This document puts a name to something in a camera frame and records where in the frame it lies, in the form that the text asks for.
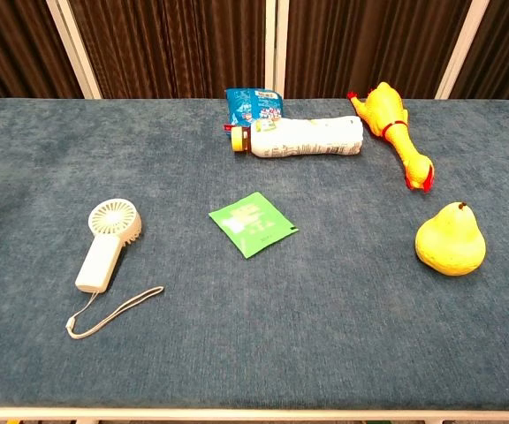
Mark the green sachet packet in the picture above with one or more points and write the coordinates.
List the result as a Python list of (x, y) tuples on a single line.
[(252, 224)]

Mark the white handheld fan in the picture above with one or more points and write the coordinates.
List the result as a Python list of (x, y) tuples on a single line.
[(100, 256)]

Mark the white upright screen post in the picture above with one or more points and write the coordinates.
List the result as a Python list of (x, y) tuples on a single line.
[(276, 44)]

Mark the white slanted screen post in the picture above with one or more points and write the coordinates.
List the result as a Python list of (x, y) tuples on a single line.
[(75, 48), (462, 48)]

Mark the blue table cloth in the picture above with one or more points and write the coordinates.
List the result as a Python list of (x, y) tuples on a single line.
[(254, 318)]

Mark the white table frame rail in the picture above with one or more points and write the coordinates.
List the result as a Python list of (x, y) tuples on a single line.
[(254, 414)]

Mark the blue snack bag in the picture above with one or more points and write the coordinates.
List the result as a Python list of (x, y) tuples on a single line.
[(254, 106)]

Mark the brown pleated curtain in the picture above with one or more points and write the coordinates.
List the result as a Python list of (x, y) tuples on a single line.
[(175, 44)]

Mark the white bottle with yellow cap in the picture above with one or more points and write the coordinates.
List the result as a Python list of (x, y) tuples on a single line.
[(303, 137)]

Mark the yellow rubber chicken toy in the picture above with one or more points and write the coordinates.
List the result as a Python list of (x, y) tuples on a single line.
[(391, 123)]

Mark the yellow pear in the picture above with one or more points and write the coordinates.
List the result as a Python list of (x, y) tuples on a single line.
[(451, 243)]

